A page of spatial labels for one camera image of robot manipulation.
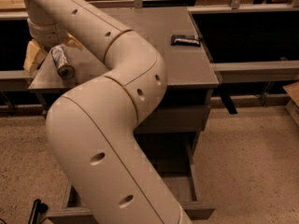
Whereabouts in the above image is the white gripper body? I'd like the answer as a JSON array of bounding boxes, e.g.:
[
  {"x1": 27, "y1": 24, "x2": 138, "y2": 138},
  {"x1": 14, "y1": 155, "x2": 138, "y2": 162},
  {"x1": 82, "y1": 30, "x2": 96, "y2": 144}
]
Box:
[{"x1": 27, "y1": 19, "x2": 67, "y2": 48}]

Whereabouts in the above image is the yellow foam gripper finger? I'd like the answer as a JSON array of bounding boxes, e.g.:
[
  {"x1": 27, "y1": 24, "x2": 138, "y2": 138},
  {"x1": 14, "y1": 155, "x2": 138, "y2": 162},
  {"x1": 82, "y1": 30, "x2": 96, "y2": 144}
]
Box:
[
  {"x1": 63, "y1": 33, "x2": 83, "y2": 51},
  {"x1": 23, "y1": 39, "x2": 48, "y2": 73}
]

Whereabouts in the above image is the silver blue redbull can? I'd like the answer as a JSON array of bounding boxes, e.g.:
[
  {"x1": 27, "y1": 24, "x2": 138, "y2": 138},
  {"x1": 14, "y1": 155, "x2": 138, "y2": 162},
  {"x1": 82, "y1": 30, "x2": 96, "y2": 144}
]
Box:
[{"x1": 51, "y1": 46, "x2": 75, "y2": 79}]

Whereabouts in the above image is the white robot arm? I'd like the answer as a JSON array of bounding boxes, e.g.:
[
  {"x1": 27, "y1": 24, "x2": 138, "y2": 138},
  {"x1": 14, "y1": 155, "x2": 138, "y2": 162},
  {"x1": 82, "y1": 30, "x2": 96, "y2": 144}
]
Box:
[{"x1": 28, "y1": 0, "x2": 192, "y2": 224}]

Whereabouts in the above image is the grey drawer cabinet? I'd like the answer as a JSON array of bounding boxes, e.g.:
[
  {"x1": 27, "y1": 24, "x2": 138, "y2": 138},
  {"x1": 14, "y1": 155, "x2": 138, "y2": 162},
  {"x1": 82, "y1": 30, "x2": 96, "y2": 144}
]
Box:
[{"x1": 30, "y1": 7, "x2": 218, "y2": 150}]

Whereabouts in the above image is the closed grey top drawer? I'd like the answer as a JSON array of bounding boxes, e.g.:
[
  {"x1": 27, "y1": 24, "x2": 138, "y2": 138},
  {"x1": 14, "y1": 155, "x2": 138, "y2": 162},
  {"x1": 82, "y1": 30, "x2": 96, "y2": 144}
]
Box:
[{"x1": 42, "y1": 104, "x2": 211, "y2": 135}]

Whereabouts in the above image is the open grey middle drawer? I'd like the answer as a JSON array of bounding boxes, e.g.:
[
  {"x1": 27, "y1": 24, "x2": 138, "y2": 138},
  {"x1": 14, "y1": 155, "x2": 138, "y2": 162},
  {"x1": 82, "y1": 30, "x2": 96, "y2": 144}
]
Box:
[{"x1": 47, "y1": 133, "x2": 215, "y2": 224}]

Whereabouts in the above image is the black object at floor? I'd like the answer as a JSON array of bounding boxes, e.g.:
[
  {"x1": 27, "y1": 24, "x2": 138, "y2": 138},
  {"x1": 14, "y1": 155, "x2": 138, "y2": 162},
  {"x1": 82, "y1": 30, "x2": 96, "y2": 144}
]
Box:
[{"x1": 28, "y1": 199, "x2": 49, "y2": 224}]

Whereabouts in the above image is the metal frame rail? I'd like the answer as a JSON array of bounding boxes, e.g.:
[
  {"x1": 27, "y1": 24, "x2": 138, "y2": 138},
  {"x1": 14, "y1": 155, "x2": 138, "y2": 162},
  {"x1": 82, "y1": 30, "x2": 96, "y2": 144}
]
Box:
[{"x1": 0, "y1": 4, "x2": 299, "y2": 21}]

